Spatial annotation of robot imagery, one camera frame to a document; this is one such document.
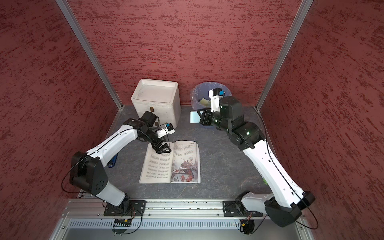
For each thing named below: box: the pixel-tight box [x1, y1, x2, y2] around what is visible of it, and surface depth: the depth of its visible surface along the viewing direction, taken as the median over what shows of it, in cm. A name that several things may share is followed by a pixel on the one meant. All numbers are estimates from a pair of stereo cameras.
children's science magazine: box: [139, 140, 201, 184], surface depth 88 cm
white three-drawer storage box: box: [131, 78, 181, 129], surface depth 97 cm
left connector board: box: [113, 219, 132, 227], surface depth 74 cm
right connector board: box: [240, 219, 255, 235], surface depth 73 cm
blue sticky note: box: [190, 111, 201, 124], surface depth 67 cm
